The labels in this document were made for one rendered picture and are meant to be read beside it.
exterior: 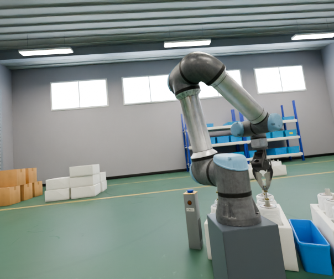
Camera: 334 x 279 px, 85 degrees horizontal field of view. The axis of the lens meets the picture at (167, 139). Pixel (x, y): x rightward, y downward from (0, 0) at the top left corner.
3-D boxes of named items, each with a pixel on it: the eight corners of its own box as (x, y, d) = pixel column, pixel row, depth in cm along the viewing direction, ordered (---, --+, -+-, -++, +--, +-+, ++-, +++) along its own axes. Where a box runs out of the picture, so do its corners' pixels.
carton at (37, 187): (42, 194, 398) (42, 180, 401) (35, 197, 374) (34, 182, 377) (29, 196, 398) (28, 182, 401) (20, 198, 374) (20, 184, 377)
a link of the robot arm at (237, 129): (245, 118, 82) (262, 118, 87) (228, 123, 92) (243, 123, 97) (248, 135, 81) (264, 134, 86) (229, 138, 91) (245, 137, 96)
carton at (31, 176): (37, 181, 385) (36, 167, 388) (28, 183, 362) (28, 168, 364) (22, 183, 385) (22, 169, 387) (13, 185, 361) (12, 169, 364)
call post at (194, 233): (200, 249, 104) (194, 194, 107) (188, 248, 106) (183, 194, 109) (203, 243, 110) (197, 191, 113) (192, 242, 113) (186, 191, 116)
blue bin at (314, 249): (337, 277, 72) (331, 246, 74) (303, 272, 77) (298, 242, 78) (315, 242, 99) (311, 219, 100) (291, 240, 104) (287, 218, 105)
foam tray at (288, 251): (298, 272, 78) (292, 228, 79) (208, 259, 94) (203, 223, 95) (283, 233, 113) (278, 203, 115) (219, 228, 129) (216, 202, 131)
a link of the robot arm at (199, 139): (212, 192, 69) (177, 55, 71) (191, 187, 83) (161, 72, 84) (235, 182, 75) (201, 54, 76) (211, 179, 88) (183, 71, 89)
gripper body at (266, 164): (272, 169, 95) (269, 146, 96) (270, 171, 88) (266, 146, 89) (256, 170, 99) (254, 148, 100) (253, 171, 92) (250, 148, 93)
